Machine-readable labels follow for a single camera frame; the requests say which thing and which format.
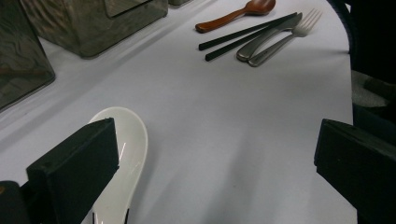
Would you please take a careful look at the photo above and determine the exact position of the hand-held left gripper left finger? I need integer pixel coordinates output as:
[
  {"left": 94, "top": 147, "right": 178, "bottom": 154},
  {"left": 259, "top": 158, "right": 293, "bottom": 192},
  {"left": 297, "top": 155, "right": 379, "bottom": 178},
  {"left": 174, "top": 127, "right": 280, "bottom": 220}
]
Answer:
[{"left": 26, "top": 117, "right": 120, "bottom": 224}]

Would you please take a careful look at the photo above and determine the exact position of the brown wooden spoon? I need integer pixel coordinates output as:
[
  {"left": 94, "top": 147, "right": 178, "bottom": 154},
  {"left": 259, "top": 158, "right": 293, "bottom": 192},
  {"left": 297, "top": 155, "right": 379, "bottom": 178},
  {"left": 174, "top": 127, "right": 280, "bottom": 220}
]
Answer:
[{"left": 194, "top": 0, "right": 277, "bottom": 35}]

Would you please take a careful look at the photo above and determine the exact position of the black chopstick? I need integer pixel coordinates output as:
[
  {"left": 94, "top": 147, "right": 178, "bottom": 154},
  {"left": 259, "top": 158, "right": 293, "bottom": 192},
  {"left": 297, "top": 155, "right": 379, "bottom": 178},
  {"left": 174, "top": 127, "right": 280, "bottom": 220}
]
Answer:
[
  {"left": 205, "top": 26, "right": 275, "bottom": 63},
  {"left": 198, "top": 12, "right": 298, "bottom": 52}
]

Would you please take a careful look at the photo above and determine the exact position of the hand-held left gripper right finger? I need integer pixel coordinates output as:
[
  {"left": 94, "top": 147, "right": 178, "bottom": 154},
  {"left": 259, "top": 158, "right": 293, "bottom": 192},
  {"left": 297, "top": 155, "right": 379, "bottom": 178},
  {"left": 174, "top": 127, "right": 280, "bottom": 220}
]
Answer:
[{"left": 313, "top": 119, "right": 396, "bottom": 224}]

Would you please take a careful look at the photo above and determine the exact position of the white ceramic spoon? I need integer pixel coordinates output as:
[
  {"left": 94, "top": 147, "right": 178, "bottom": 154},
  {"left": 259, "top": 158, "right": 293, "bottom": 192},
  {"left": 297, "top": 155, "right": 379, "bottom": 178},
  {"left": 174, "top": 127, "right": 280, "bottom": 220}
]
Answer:
[{"left": 81, "top": 106, "right": 149, "bottom": 224}]

